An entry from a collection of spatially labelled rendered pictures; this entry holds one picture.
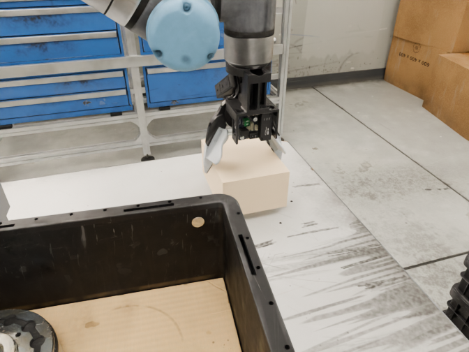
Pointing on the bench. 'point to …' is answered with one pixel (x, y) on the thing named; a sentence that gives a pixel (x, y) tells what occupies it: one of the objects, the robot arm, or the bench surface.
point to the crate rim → (272, 333)
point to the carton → (250, 175)
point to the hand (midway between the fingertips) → (242, 165)
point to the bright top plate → (28, 330)
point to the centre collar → (8, 343)
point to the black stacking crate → (127, 264)
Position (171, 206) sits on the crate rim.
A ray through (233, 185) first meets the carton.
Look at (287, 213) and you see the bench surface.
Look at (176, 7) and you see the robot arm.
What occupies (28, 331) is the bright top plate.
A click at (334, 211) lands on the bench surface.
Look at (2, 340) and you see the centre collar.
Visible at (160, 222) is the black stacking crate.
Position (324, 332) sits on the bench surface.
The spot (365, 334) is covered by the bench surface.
